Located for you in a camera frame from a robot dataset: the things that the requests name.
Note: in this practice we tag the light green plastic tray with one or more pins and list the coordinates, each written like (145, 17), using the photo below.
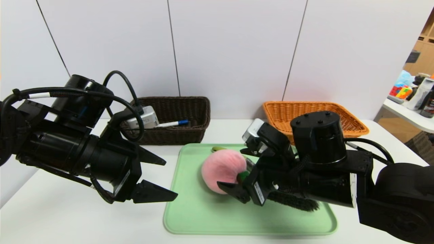
(203, 213)

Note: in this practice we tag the pink plush peach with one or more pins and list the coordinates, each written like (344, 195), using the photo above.
(222, 169)

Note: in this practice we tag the orange and black left arm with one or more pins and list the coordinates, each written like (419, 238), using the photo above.
(51, 149)

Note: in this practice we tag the white side table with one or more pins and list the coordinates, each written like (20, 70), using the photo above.
(407, 115)

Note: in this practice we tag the white plastic bottle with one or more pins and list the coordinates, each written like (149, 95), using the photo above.
(420, 93)

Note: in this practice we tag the dark wall box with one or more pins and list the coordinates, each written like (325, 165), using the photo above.
(413, 56)

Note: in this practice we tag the wooden cabinet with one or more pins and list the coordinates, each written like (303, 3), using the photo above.
(425, 51)

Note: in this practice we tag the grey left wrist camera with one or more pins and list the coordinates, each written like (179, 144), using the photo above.
(145, 117)

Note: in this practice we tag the grey remote control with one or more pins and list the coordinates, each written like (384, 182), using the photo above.
(395, 99)

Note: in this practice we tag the dark brown wicker basket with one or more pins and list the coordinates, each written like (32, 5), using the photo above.
(183, 112)

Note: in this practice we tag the colourful toy cube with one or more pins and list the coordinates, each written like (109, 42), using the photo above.
(400, 91)

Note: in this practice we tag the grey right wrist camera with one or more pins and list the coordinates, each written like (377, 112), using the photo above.
(256, 134)

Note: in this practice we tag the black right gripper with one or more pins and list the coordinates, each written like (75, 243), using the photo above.
(257, 191)

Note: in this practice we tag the dark bottle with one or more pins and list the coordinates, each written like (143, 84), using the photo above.
(430, 105)

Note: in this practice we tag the blue plastic bag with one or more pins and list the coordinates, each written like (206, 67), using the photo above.
(405, 78)

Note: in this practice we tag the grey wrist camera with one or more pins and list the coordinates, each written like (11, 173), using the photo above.
(256, 134)
(145, 117)

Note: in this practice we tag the orange wicker basket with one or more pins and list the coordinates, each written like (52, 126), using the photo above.
(281, 115)

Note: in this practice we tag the white marker with blue cap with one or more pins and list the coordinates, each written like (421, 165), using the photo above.
(171, 123)

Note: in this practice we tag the black round container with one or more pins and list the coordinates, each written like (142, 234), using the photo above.
(420, 78)

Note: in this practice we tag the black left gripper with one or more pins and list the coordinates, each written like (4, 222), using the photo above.
(126, 179)

